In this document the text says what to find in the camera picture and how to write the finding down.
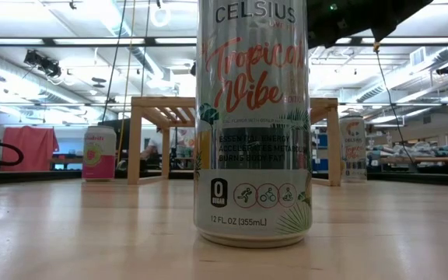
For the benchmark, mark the tall Celsius can black lid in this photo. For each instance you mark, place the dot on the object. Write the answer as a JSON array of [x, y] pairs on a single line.
[[251, 155], [352, 151]]

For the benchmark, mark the pink strawberry soda can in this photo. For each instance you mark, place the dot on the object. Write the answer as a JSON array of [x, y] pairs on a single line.
[[99, 155]]

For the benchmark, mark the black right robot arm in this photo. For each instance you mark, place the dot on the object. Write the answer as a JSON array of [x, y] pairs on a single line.
[[407, 8]]

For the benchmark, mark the wooden slatted shelf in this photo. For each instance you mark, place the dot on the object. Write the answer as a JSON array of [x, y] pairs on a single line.
[[134, 148]]

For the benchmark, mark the black ceiling spotlight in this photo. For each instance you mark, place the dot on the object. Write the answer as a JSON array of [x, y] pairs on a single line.
[[47, 67], [445, 70]]

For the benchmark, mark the blue storage bin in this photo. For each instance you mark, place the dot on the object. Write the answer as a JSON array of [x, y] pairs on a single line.
[[322, 141], [320, 165]]

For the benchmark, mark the grey wrapped bundles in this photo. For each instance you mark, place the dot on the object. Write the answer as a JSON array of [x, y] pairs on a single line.
[[418, 149]]

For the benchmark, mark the wooden workbench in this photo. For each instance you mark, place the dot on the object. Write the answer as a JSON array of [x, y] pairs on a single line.
[[426, 159]]

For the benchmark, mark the black overhead light bar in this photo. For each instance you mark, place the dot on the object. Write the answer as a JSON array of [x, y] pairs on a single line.
[[150, 41]]

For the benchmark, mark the person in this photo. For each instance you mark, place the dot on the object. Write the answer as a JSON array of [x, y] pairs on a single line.
[[151, 149]]

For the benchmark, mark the red cloth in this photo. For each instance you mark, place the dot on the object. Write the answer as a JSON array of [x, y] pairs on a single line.
[[29, 149]]

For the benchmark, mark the black aluminium table frame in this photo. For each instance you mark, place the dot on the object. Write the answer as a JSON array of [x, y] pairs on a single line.
[[33, 177]]

